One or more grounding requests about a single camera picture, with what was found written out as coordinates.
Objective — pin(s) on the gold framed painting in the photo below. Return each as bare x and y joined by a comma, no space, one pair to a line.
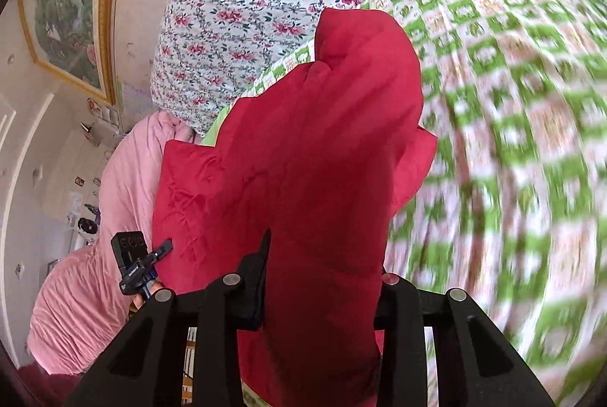
61,8

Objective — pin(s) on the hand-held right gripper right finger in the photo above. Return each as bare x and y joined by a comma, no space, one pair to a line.
393,302

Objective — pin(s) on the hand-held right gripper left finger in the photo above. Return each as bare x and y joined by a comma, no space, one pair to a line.
253,288

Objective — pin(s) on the pink blanket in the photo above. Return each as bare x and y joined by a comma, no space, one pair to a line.
71,293

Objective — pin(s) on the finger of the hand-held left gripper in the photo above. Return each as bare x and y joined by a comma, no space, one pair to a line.
161,249

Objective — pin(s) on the green checked printed blanket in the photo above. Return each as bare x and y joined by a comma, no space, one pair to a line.
498,103

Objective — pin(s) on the floral quilt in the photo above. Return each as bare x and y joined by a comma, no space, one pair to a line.
237,8

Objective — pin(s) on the dark red cloth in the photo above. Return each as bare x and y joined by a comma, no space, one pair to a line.
47,381

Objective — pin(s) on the red quilted jacket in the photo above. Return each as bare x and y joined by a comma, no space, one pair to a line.
308,151

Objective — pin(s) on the white panelled door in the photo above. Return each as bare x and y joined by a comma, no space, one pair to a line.
21,160

